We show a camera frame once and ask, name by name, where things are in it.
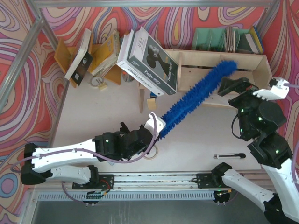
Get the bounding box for blue and yellow book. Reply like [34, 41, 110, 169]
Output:
[245, 26, 264, 54]

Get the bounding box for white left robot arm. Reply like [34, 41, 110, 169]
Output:
[21, 126, 158, 187]

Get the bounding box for yellow sticky note pad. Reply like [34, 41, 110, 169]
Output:
[147, 98, 157, 111]

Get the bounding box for large Twins story book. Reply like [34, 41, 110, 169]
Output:
[117, 27, 178, 96]

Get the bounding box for beige masking tape roll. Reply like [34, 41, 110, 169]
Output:
[143, 147, 158, 160]

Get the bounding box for white and black paperback book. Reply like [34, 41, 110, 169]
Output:
[64, 28, 93, 86]

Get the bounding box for small blue sharpener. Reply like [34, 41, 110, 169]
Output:
[150, 92, 157, 98]

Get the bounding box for stack of yellow books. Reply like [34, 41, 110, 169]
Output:
[89, 29, 121, 77]

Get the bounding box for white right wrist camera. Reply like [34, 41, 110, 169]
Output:
[253, 77, 290, 101]

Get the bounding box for teal desk file organizer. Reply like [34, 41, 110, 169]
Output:
[192, 27, 259, 54]

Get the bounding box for yellow wooden book rack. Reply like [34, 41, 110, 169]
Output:
[54, 29, 121, 87]

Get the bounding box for gold binder clip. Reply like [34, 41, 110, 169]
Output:
[98, 81, 107, 90]

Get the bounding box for blue microfiber duster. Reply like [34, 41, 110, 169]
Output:
[159, 60, 237, 139]

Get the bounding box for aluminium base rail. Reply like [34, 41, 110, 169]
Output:
[30, 172, 271, 192]

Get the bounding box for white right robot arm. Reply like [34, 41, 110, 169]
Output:
[193, 77, 299, 224]

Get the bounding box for pen cup with pens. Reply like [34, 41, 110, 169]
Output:
[121, 71, 135, 83]

